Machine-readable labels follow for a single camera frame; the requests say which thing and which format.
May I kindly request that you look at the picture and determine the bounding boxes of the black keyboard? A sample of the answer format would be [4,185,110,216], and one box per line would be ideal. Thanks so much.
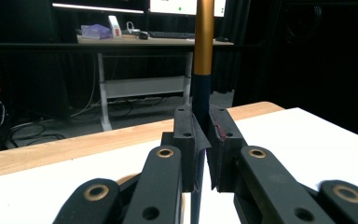
[147,31,197,40]

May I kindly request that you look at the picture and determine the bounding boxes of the desk with white frame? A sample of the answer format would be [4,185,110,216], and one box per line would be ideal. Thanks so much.
[76,31,236,132]

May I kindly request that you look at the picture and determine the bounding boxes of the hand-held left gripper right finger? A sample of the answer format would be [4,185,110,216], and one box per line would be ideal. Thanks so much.
[205,105,250,192]

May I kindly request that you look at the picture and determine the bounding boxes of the black floor cables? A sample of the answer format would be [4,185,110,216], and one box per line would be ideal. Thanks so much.
[0,92,169,150]

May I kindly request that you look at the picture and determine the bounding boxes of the computer monitor white screen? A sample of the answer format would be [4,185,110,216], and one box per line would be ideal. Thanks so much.
[148,0,227,19]

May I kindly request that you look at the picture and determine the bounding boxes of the purple plastic bag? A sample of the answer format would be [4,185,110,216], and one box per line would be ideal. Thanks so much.
[80,23,112,40]

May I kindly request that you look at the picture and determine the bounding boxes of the white cable loop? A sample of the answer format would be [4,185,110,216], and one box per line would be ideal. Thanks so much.
[125,21,142,35]

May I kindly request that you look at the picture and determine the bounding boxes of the black pencil with gold end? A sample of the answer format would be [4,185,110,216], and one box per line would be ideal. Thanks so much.
[189,0,216,224]

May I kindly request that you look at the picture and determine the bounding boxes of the white board sheet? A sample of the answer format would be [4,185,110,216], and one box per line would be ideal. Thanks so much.
[0,106,358,224]

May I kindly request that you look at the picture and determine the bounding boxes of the white box red label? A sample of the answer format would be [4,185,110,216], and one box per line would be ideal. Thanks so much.
[107,15,123,39]

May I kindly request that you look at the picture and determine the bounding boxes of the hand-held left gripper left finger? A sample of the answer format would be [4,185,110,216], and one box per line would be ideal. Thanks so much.
[161,105,213,192]

